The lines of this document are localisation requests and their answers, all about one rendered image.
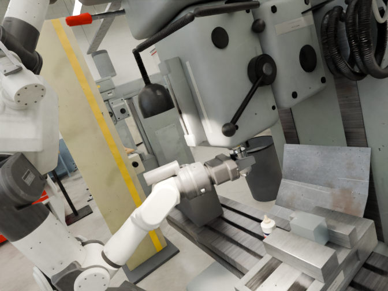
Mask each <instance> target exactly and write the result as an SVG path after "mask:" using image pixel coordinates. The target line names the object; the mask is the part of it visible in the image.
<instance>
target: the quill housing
mask: <svg viewBox="0 0 388 291"><path fill-rule="evenodd" d="M226 1H227V0H217V1H211V2H205V3H200V4H195V5H190V6H188V7H186V8H184V9H183V10H182V11H181V12H180V13H179V14H178V15H177V16H175V18H173V19H172V20H171V22H169V23H168V24H167V25H166V26H165V27H164V28H166V27H167V26H168V25H170V24H172V23H173V22H175V21H177V20H178V19H180V18H181V17H182V16H184V15H186V14H187V13H189V12H192V13H193V11H194V9H195V8H199V7H205V6H213V5H223V4H225V2H226ZM253 22H254V19H253V15H252V11H251V9H249V10H242V11H238V12H234V13H224V14H216V15H212V16H204V17H195V19H194V20H193V21H192V22H190V23H189V24H187V25H186V26H184V27H182V28H180V29H179V30H177V31H175V32H174V33H172V34H171V35H169V36H167V37H165V38H164V39H162V40H160V41H159V42H157V43H155V44H154V46H155V49H156V52H157V54H158V57H159V60H160V62H162V61H164V60H166V59H170V58H174V57H179V59H180V62H181V65H182V68H183V71H184V74H185V77H186V80H187V82H188V85H189V88H190V91H191V94H192V97H193V100H194V102H195V105H196V108H197V112H198V113H199V117H200V120H201V122H202V125H203V128H204V131H205V134H206V137H207V141H205V142H203V143H201V144H199V145H198V146H205V147H218V148H235V147H237V146H239V145H240V144H242V143H244V142H246V141H247V140H249V139H251V138H253V137H254V136H256V135H258V134H260V133H261V132H263V131H265V130H266V129H268V128H270V127H272V126H273V125H275V124H276V123H277V121H278V118H279V115H278V110H277V105H276V103H275V99H274V94H273V91H272V87H271V85H267V86H264V87H258V88H257V90H256V92H255V93H254V95H253V97H252V98H251V100H250V101H249V103H248V105H247V106H246V108H245V110H244V111H243V113H242V115H241V116H240V118H239V119H238V121H237V123H236V124H235V127H236V132H235V134H234V135H233V136H232V137H226V136H224V135H223V134H222V131H221V129H222V126H223V125H224V124H225V123H228V122H230V121H231V120H232V118H233V117H234V115H235V113H236V112H237V110H238V108H239V107H240V105H241V104H242V102H243V100H244V99H245V97H246V96H247V94H248V92H249V91H250V89H251V88H252V86H253V84H252V83H251V81H250V79H249V76H248V64H249V62H250V60H251V59H252V58H253V57H256V56H258V55H261V54H263V53H262V49H261V46H260V42H259V38H258V34H257V33H254V31H253V30H252V23H253ZM164 28H163V29H164Z"/></svg>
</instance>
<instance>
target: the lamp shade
mask: <svg viewBox="0 0 388 291"><path fill-rule="evenodd" d="M137 96H138V104H139V109H140V111H141V114H142V116H143V118H144V119H145V118H149V117H152V116H155V115H158V114H160V113H164V112H166V111H168V110H170V109H173V108H174V107H175V105H174V103H173V100H172V98H171V95H170V94H169V92H168V91H167V89H166V88H165V87H164V86H163V85H160V84H157V83H155V84H153V83H151V84H148V85H145V86H144V87H143V88H142V89H141V90H140V92H139V94H138V95H137Z"/></svg>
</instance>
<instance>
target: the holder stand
mask: <svg viewBox="0 0 388 291"><path fill-rule="evenodd" d="M188 165H189V164H184V165H179V167H180V169H181V168H183V167H185V166H188ZM211 188H212V190H211V191H209V192H207V193H205V194H204V195H203V196H202V195H200V196H198V197H196V198H194V199H191V200H188V199H186V198H183V199H181V201H180V203H179V204H177V206H178V209H179V210H180V211H181V212H182V213H183V214H184V215H186V216H187V217H188V218H189V219H190V220H191V221H192V222H193V223H194V224H195V225H196V226H198V227H199V228H201V227H202V226H204V225H205V224H207V223H209V222H210V221H212V220H213V219H215V218H216V217H218V216H220V215H221V214H223V209H222V206H221V203H220V201H219V198H218V195H217V192H216V190H215V186H214V185H211Z"/></svg>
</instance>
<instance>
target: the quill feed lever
mask: <svg viewBox="0 0 388 291"><path fill-rule="evenodd" d="M276 75H277V66H276V64H275V61H274V60H273V59H272V57H271V56H269V55H268V54H261V55H258V56H256V57H253V58H252V59H251V60H250V62H249V64H248V76H249V79H250V81H251V83H252V84H253V86H252V88H251V89H250V91H249V92H248V94H247V96H246V97H245V99H244V100H243V102H242V104H241V105H240V107H239V108H238V110H237V112H236V113H235V115H234V117H233V118H232V120H231V121H230V122H228V123H225V124H224V125H223V126H222V129H221V131H222V134H223V135H224V136H226V137H232V136H233V135H234V134H235V132H236V127H235V124H236V123H237V121H238V119H239V118H240V116H241V115H242V113H243V111H244V110H245V108H246V106H247V105H248V103H249V101H250V100H251V98H252V97H253V95H254V93H255V92H256V90H257V88H258V87H264V86H267V85H270V84H272V83H273V82H274V80H275V78H276Z"/></svg>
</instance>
